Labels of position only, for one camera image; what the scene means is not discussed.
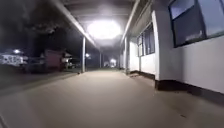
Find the bright ceiling lamp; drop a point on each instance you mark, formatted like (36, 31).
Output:
(104, 29)

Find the grey concrete walkway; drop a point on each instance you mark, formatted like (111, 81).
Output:
(100, 100)

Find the red shed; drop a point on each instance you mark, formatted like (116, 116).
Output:
(53, 60)

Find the canopy roof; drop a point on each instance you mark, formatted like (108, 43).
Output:
(83, 10)

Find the white building with dark windows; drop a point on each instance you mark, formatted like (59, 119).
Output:
(200, 66)

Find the pale building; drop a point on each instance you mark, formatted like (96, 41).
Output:
(11, 60)

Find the thin post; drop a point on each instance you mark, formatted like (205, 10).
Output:
(100, 61)

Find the white post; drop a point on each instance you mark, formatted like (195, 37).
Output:
(83, 56)

